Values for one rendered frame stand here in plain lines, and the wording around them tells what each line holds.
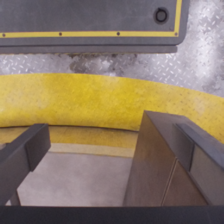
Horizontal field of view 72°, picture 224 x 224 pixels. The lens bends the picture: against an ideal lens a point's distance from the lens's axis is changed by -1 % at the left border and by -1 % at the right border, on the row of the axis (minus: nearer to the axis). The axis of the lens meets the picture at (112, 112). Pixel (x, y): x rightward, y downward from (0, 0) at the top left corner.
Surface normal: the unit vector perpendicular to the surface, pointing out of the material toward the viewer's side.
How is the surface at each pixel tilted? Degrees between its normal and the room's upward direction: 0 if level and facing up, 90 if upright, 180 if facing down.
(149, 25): 0
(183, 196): 90
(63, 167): 0
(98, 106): 0
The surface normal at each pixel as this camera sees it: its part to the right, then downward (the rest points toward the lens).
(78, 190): 0.00, 0.29
